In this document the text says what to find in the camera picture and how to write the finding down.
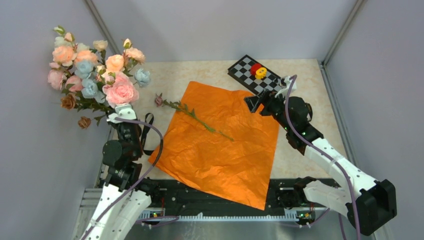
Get pink flower stem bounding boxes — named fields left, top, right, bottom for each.
left=102, top=72, right=139, bottom=108

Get orange wrapping paper sheet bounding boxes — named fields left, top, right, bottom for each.
left=149, top=81, right=280, bottom=210

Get peach flower stem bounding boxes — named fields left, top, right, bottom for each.
left=99, top=54, right=125, bottom=75
left=52, top=32, right=109, bottom=67
left=122, top=38, right=146, bottom=65

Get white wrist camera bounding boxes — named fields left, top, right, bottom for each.
left=106, top=103, right=137, bottom=124
left=274, top=74, right=298, bottom=99

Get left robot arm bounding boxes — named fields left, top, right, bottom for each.
left=80, top=119, right=164, bottom=240

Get brown flower stem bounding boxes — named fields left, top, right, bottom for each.
left=60, top=92, right=111, bottom=130

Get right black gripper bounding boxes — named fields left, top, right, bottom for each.
left=244, top=88, right=293, bottom=132

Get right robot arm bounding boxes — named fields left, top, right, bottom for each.
left=244, top=90, right=397, bottom=236

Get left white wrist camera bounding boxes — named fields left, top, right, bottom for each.
left=106, top=103, right=137, bottom=124

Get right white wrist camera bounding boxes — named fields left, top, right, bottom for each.
left=274, top=74, right=298, bottom=99

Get mauve bud flower stem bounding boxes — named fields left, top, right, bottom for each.
left=154, top=92, right=234, bottom=142

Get pink and white flower stems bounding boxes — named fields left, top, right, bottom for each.
left=47, top=25, right=83, bottom=92

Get red round toy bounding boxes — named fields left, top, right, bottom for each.
left=249, top=63, right=262, bottom=76

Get blue flower stem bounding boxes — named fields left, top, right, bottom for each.
left=73, top=59, right=153, bottom=104

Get yellow ring toy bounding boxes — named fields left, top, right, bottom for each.
left=254, top=67, right=268, bottom=80

